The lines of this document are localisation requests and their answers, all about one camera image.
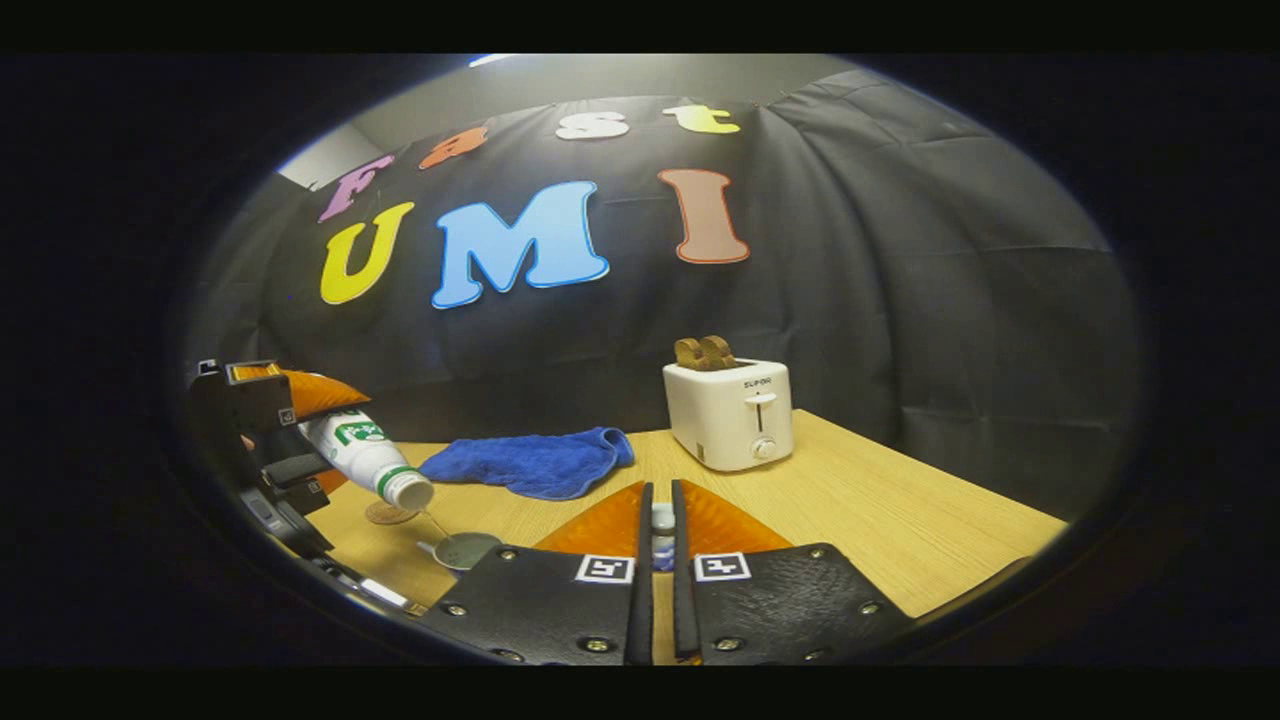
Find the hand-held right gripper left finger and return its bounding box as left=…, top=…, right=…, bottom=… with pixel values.
left=418, top=481, right=656, bottom=667

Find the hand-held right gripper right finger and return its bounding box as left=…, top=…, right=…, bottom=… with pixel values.
left=672, top=480, right=916, bottom=667

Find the white water bottle green label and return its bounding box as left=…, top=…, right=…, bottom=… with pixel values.
left=298, top=408, right=437, bottom=512

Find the blue towel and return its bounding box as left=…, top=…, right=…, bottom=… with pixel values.
left=418, top=427, right=636, bottom=502

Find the white toaster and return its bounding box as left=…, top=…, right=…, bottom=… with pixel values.
left=662, top=358, right=795, bottom=473

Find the black backdrop cloth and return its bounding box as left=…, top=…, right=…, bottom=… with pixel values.
left=185, top=68, right=1143, bottom=521

